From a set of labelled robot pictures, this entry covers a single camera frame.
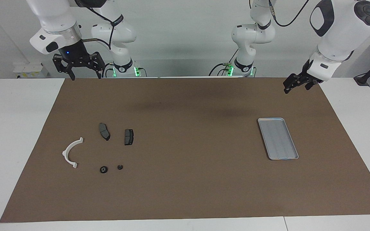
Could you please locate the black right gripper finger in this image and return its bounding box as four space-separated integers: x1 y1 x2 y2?
92 52 105 78
53 59 75 81

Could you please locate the silver metal tray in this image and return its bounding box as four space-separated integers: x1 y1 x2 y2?
258 118 299 160

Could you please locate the white power strip box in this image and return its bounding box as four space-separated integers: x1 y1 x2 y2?
13 63 49 78

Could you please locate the dark curved brake pad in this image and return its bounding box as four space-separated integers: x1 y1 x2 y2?
99 123 110 141

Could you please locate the brown table mat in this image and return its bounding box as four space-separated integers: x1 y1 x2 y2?
0 78 370 223

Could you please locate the black base cable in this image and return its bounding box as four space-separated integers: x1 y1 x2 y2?
208 48 238 76
102 63 115 78

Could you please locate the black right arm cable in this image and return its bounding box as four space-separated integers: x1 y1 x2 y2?
82 5 116 50

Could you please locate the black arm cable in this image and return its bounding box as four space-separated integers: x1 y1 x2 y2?
269 0 311 27
82 5 116 50

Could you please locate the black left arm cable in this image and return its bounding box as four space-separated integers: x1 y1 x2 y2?
269 0 311 27

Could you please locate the white curved plastic bracket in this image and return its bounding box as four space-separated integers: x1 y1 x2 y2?
62 137 84 169

